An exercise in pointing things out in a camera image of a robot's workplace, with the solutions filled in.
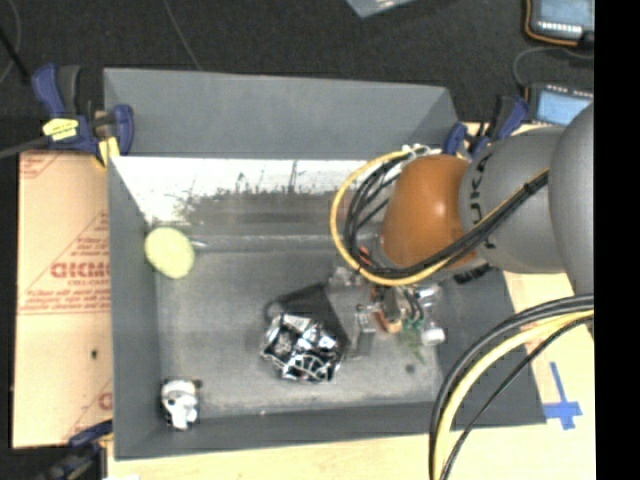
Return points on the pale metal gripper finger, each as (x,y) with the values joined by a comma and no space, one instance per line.
(344,298)
(365,335)

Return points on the white and black small toy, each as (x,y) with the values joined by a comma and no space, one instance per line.
(179,404)

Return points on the brown cardboard board red print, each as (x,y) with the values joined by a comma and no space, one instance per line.
(60,278)

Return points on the black cylinder on white bracket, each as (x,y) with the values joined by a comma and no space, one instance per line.
(472,273)

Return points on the black and white crumpled packet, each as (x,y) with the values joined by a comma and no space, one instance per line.
(300,350)

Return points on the grey metal bin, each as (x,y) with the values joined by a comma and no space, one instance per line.
(260,118)

